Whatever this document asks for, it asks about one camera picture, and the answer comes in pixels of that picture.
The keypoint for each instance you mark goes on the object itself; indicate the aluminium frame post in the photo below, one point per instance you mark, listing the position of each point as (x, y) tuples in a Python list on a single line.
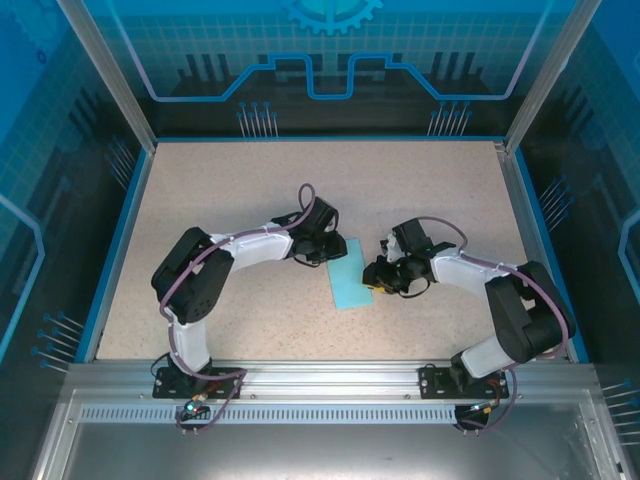
[(541, 75), (117, 75)]

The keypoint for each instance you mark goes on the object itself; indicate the grey metal tray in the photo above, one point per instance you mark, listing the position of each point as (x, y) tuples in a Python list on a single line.
[(325, 455)]

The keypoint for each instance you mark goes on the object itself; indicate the light blue paper sheet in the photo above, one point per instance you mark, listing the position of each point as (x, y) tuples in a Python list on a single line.
[(350, 285)]

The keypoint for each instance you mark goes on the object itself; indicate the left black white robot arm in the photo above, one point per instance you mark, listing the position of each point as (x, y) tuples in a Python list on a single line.
[(200, 285)]

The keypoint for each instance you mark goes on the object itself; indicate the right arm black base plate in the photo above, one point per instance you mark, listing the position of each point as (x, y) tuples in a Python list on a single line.
[(430, 382)]

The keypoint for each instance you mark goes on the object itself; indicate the long aluminium mounting rail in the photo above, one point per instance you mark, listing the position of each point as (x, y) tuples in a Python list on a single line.
[(325, 377)]

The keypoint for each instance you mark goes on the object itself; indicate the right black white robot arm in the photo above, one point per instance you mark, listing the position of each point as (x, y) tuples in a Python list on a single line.
[(520, 315)]

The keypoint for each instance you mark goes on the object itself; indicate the aluminium side rail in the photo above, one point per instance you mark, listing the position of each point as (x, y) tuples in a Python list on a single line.
[(517, 200)]

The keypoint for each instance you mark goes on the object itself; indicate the blue table border strip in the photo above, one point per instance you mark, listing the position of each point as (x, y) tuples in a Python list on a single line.
[(118, 250), (541, 225)]

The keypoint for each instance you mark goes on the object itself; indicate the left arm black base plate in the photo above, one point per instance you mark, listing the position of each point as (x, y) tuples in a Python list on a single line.
[(165, 387)]

